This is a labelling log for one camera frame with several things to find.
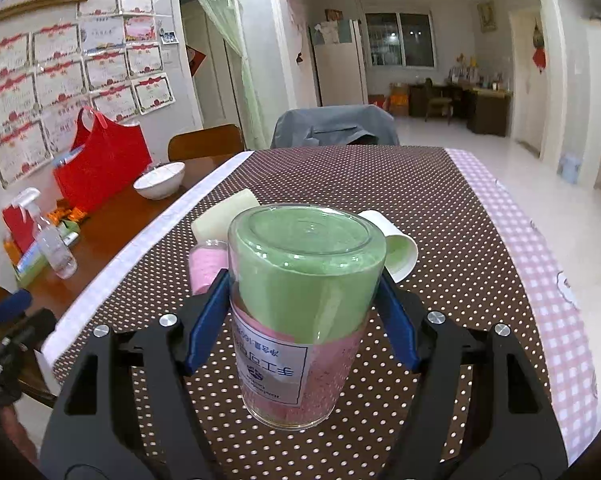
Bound wall of award certificates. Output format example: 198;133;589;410
0;0;177;190

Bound red door decoration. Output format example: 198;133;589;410
185;44;208;79

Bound green lace curtain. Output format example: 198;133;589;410
175;0;262;152

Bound white paper cup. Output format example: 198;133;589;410
358;209;419;283

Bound white bowl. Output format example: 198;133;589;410
133;161;186;200

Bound green box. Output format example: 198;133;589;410
10;244;50;282

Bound white refrigerator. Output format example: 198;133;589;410
308;18;369;109

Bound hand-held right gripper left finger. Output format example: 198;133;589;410
39;269;231;480

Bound pink checked tablecloth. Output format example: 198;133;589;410
443;146;601;466

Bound red hanging ornament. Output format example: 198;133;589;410
531;17;549;72

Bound dark wooden desk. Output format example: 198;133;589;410
409;82;512;137

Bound window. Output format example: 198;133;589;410
364;10;438;69

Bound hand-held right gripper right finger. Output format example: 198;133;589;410
375;272;567;480

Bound grey jacket on chair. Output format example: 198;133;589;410
270;105;401;150

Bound red packet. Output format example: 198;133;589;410
2;204;37;257

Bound dark wooden desk chair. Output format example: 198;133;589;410
424;78;454;124

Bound blue bin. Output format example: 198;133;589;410
558;154;583;185

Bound pale yellow block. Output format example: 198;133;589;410
190;190;260;247

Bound small framed wall picture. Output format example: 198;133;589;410
476;0;498;34

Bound orange snack packets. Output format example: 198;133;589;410
48;199;90;227

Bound clear cup green pink filling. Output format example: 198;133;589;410
227;204;387;433

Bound clear spray bottle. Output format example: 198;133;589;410
12;187;78;280

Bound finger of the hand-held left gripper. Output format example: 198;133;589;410
0;290;34;327

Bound orange box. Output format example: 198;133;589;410
390;82;412;116

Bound brown polka dot tablecloth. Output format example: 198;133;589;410
40;146;556;466

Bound red tote bag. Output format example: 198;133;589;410
53;106;154;214

